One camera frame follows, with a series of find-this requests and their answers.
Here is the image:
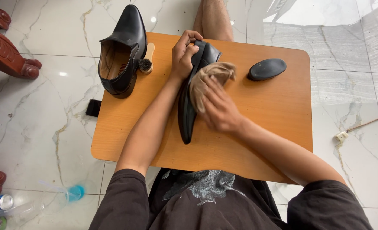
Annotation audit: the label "black leather dress shoe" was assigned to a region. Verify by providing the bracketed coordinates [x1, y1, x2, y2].
[177, 40, 223, 145]
[98, 4, 148, 99]

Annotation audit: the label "clear plastic cup blue base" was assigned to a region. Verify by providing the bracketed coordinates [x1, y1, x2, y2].
[38, 179, 97, 207]

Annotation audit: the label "person's right hand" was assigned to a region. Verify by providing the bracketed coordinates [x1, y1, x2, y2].
[197, 76, 246, 133]

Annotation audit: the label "person's left hand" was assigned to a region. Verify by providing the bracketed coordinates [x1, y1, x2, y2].
[171, 30, 204, 81]

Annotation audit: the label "brown cable with white plug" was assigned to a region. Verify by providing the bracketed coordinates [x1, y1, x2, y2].
[335, 113, 378, 143]

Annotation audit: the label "orange wooden low table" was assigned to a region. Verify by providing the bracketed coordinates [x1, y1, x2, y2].
[91, 32, 313, 185]

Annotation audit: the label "person's black printed shirt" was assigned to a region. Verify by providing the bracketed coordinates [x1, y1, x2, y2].
[89, 168, 374, 230]

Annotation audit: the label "person's bare leg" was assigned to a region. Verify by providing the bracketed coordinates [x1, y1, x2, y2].
[192, 0, 234, 42]

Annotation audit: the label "beige polishing cloth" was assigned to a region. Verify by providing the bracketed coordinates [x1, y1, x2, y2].
[189, 62, 237, 114]

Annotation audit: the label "black smartphone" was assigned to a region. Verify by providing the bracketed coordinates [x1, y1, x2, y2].
[85, 99, 102, 118]

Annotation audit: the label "small wooden dauber brush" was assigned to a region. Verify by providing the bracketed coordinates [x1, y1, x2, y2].
[138, 42, 155, 75]

